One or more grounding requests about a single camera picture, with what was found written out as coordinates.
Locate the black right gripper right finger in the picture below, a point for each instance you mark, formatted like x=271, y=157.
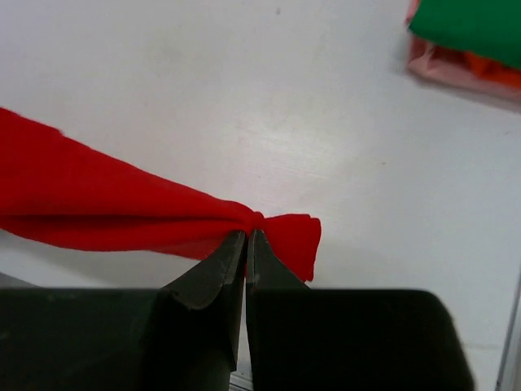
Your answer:
x=302, y=338

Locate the pink folded t-shirt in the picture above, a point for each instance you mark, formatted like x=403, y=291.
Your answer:
x=448, y=66

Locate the green folded t-shirt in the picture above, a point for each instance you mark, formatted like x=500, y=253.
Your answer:
x=489, y=29

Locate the red t-shirt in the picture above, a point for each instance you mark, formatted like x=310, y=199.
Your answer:
x=58, y=191

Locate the orange folded t-shirt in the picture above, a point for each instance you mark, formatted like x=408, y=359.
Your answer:
x=492, y=70

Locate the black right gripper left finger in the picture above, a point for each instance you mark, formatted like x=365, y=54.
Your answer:
x=183, y=336

